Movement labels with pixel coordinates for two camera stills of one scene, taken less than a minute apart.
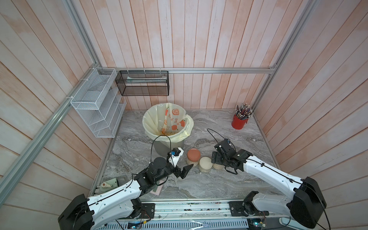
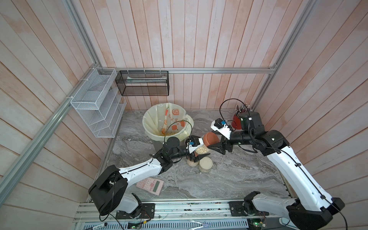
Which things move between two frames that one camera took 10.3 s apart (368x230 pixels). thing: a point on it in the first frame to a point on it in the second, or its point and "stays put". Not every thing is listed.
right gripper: x=216 y=160 to x=221 y=149
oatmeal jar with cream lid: x=205 y=164 stays put
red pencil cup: x=238 y=123 stays put
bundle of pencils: x=244 y=112 stays put
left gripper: x=185 y=169 to x=192 y=156
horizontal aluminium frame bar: x=188 y=70 stays put
